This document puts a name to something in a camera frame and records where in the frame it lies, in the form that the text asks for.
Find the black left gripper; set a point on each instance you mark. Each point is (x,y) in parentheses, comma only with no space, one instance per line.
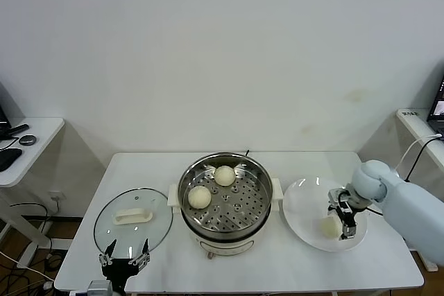
(119,270)

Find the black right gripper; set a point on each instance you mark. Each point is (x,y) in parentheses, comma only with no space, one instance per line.
(346,213)

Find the white steamed baozi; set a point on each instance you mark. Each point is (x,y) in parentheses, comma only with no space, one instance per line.
(199,197)
(224,175)
(327,228)

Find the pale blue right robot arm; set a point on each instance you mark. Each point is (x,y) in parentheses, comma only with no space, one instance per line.
(409,206)

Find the stainless steel steamer basket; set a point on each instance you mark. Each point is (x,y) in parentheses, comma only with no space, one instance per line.
(249,202)

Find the white round plate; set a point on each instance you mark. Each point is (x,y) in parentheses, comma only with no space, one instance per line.
(298,195)

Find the white side desk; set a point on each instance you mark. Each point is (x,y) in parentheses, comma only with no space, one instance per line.
(416,129)
(34,150)

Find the round black disc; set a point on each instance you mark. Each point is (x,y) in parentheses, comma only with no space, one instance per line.
(28,140)

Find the black computer mouse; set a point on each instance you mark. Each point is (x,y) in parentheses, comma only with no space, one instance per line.
(8,159)

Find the black bar device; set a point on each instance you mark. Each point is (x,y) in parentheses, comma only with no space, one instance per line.
(19,130)

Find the black monitor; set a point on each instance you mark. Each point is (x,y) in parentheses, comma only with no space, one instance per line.
(3,117)

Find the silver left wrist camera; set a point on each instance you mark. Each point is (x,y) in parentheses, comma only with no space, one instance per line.
(98,289)

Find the white wall outlet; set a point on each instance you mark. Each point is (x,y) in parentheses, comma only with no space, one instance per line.
(57,200)

